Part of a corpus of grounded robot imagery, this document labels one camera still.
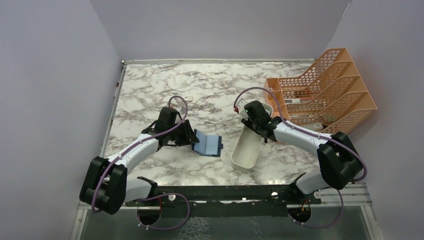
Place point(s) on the grey red box in organizer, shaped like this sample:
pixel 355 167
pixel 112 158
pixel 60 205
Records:
pixel 314 126

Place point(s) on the white oblong plastic tray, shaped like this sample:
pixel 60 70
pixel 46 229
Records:
pixel 247 148

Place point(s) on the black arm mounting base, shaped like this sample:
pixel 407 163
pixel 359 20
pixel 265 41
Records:
pixel 167 208

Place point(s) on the orange mesh file organizer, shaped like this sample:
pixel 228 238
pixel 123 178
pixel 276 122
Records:
pixel 331 92

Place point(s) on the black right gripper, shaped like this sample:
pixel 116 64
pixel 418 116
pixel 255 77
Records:
pixel 248 123

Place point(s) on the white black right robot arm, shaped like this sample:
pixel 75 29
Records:
pixel 337 157

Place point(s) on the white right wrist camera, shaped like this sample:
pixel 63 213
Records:
pixel 240 108

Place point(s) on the blue leather card holder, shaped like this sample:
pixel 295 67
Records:
pixel 208 145

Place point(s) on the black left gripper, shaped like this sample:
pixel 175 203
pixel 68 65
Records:
pixel 189 137

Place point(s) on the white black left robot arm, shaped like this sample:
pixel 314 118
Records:
pixel 106 187

